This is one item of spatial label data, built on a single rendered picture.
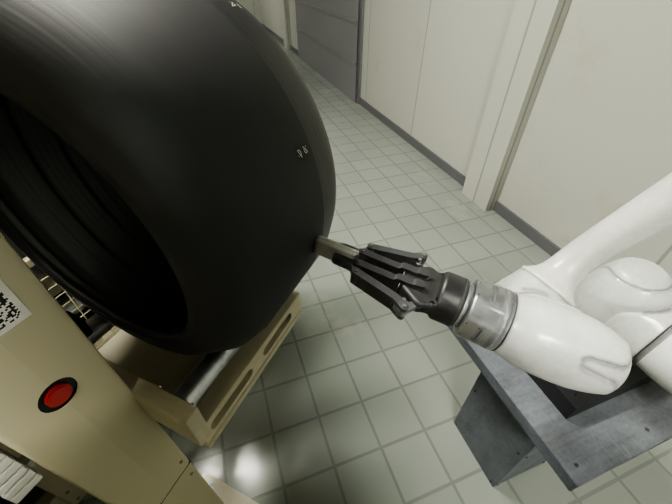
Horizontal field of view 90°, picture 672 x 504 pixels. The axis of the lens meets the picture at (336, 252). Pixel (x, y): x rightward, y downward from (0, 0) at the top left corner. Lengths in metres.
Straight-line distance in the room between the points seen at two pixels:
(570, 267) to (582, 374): 0.20
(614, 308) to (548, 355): 0.45
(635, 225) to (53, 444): 0.86
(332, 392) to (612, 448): 1.02
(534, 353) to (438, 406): 1.21
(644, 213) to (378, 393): 1.28
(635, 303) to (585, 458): 0.36
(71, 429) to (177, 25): 0.53
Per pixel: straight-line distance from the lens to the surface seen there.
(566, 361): 0.52
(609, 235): 0.66
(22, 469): 0.65
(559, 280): 0.66
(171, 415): 0.64
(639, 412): 1.17
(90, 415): 0.65
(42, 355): 0.55
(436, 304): 0.49
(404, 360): 1.77
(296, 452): 1.57
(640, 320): 0.95
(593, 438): 1.07
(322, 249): 0.53
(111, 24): 0.42
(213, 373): 0.69
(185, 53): 0.42
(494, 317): 0.49
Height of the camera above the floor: 1.48
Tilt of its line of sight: 41 degrees down
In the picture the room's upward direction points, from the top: straight up
